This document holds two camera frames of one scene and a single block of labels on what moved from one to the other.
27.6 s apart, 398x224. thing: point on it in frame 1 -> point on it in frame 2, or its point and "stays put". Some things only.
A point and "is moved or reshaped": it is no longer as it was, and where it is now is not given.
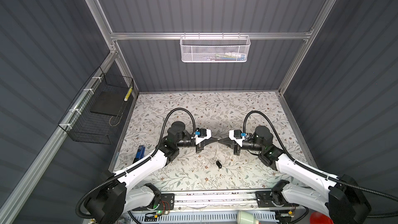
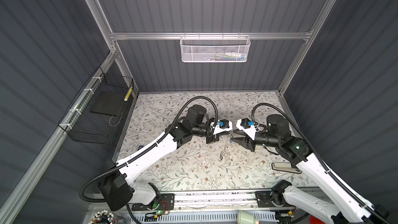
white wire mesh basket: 214,49 stays put
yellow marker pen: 128,94 stays put
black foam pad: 111,102 stays put
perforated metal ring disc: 214,158 is moved or reshaped
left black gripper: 199,148 -> 212,139
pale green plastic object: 245,217 stays put
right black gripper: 232,143 -> 242,140
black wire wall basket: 94,116 stays put
